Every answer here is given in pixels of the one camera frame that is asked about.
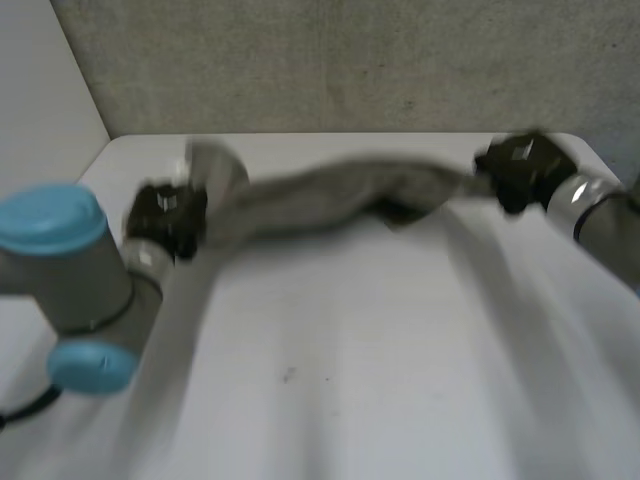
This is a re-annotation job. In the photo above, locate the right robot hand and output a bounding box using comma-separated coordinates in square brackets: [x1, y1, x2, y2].
[472, 127, 582, 216]

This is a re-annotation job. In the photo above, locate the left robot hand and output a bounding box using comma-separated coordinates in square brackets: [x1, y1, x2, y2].
[123, 181, 210, 260]

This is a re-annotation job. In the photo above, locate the black cable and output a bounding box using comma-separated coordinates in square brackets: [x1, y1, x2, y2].
[0, 385, 65, 429]

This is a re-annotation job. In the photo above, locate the grey towel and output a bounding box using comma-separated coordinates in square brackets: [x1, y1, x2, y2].
[183, 139, 501, 249]

